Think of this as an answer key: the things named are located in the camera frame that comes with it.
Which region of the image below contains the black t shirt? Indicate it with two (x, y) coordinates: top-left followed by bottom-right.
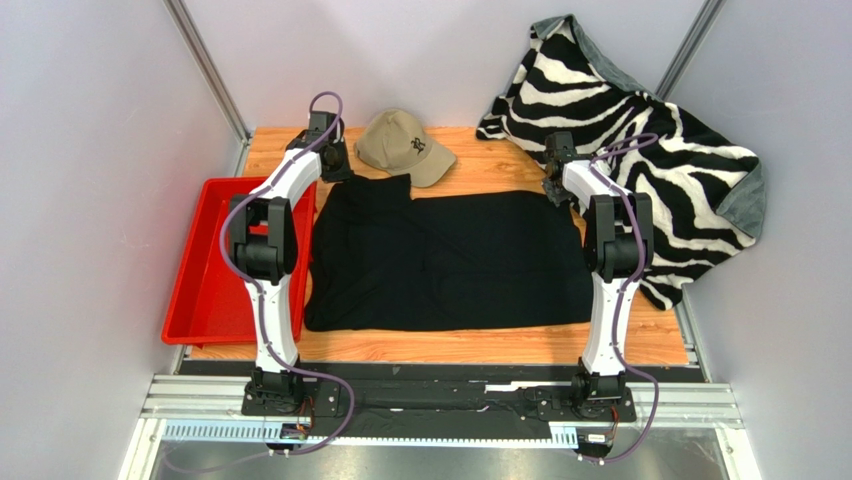
(304, 176), (592, 332)

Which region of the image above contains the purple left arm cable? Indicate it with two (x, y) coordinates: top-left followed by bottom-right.
(163, 91), (358, 475)

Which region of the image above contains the zebra print blanket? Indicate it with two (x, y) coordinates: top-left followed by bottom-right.
(476, 14), (767, 310)

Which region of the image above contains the beige baseball cap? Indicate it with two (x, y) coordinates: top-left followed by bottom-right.
(354, 109), (457, 188)

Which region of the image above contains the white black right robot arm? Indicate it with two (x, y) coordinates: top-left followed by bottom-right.
(542, 131), (653, 419)

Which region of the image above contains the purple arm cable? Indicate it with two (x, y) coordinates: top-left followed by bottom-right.
(163, 91), (358, 475)
(575, 132), (662, 465)

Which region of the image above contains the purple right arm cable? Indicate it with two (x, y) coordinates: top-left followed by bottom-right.
(575, 132), (662, 465)

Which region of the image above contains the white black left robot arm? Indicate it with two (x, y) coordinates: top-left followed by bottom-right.
(219, 111), (351, 416)

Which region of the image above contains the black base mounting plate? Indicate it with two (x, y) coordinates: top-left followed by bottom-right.
(177, 360), (700, 441)

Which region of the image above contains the red plastic tray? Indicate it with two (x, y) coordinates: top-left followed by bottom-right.
(161, 176), (318, 347)

